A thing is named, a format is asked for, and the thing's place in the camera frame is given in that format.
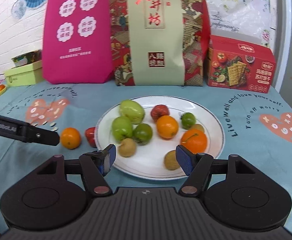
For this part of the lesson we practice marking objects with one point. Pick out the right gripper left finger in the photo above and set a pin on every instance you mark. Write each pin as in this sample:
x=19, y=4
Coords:
x=93, y=167

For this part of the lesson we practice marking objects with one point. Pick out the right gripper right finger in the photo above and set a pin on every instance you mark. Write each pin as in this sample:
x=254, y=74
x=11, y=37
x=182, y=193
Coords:
x=199, y=168

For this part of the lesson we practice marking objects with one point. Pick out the orange with stem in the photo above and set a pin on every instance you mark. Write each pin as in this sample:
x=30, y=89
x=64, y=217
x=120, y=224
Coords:
x=194, y=140

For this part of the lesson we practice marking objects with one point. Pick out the brown kiwi fruit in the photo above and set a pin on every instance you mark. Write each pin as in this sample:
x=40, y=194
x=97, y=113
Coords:
x=170, y=161

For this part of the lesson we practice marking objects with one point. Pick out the small orange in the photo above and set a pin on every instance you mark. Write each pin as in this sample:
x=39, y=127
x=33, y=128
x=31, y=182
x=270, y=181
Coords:
x=70, y=138

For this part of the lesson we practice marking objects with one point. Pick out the small brown longan fruit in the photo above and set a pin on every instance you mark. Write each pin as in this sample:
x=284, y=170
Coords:
x=127, y=148

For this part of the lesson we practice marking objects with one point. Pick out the dark green lime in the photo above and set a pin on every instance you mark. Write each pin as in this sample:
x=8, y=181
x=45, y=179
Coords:
x=188, y=120
x=142, y=134

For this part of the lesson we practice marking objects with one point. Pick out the large orange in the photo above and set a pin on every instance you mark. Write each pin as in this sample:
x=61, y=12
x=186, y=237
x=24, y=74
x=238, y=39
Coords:
x=167, y=127

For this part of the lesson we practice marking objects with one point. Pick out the light green pear fruit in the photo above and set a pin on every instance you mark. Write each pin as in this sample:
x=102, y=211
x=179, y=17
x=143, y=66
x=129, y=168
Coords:
x=132, y=110

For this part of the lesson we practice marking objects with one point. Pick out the red apple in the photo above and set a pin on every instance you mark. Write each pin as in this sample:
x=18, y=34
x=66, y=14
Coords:
x=159, y=111

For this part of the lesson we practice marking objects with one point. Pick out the red fruit on cloth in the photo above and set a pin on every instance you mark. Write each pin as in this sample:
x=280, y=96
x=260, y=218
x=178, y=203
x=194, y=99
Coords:
x=89, y=134

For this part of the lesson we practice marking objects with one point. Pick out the light green box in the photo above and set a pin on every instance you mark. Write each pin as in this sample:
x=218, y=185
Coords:
x=26, y=75

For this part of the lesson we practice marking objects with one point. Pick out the white round plate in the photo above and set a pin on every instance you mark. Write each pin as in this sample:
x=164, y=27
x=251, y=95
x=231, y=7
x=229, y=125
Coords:
x=148, y=160

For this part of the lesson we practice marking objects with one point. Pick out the light blue printed tablecloth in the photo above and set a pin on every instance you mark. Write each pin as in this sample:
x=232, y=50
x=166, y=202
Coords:
x=239, y=113

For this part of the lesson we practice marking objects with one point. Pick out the green patterned bowl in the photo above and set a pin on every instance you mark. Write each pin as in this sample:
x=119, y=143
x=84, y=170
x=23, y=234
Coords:
x=27, y=58

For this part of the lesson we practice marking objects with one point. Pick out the red cracker box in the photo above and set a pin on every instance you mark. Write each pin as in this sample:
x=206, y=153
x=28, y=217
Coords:
x=237, y=64

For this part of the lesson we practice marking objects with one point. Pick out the magenta tote bag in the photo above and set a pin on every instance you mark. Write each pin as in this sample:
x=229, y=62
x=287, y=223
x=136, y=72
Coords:
x=76, y=42

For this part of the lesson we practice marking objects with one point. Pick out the small blue paper fan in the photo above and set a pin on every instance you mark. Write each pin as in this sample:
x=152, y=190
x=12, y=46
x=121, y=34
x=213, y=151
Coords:
x=18, y=9

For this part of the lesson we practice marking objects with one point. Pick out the patterned liquor gift bag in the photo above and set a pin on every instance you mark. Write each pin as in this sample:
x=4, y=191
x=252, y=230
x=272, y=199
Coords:
x=159, y=42

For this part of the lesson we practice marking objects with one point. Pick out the floral plastic sheet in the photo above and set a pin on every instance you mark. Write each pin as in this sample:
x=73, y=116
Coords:
x=246, y=17

